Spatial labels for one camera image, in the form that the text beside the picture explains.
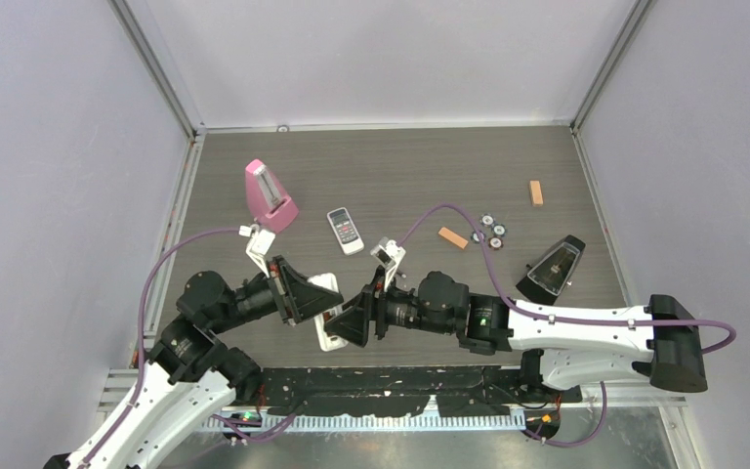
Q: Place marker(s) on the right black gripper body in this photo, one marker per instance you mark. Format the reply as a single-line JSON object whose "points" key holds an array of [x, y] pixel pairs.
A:
{"points": [[398, 308]]}

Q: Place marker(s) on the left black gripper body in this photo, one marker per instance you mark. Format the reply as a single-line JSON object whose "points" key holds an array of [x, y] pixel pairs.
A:
{"points": [[264, 295]]}

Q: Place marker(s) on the large white remote control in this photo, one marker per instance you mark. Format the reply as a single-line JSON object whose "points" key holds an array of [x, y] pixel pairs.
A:
{"points": [[328, 342]]}

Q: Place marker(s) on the small white remote control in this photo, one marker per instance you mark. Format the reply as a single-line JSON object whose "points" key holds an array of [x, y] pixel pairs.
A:
{"points": [[345, 231]]}

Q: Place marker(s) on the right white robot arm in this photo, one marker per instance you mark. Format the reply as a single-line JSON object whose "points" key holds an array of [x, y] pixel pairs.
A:
{"points": [[560, 347]]}

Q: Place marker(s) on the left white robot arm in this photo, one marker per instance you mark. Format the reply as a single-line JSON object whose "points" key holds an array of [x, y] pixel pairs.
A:
{"points": [[190, 374]]}

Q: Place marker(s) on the orange wooden block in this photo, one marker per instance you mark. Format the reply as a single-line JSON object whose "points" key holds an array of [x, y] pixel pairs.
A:
{"points": [[453, 238]]}

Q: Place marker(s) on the pink metronome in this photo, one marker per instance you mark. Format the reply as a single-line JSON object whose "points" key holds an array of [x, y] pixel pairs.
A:
{"points": [[268, 201]]}

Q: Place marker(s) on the black metronome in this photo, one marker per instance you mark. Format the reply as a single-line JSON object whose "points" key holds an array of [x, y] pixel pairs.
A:
{"points": [[546, 279]]}

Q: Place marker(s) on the small wooden block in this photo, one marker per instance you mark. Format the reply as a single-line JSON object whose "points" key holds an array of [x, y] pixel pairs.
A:
{"points": [[536, 194]]}

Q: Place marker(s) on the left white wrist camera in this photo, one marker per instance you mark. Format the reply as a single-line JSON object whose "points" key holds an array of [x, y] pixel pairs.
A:
{"points": [[258, 245]]}

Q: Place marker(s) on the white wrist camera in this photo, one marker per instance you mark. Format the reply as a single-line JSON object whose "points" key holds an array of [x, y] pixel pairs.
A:
{"points": [[390, 255], [258, 245]]}

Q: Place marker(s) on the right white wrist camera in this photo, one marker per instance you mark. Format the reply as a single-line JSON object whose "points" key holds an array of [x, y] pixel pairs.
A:
{"points": [[390, 255]]}

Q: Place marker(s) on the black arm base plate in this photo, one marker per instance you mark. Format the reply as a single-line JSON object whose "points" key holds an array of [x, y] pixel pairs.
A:
{"points": [[396, 391]]}

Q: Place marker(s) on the white slotted cable duct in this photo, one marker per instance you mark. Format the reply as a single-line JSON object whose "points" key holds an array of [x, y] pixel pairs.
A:
{"points": [[428, 420]]}

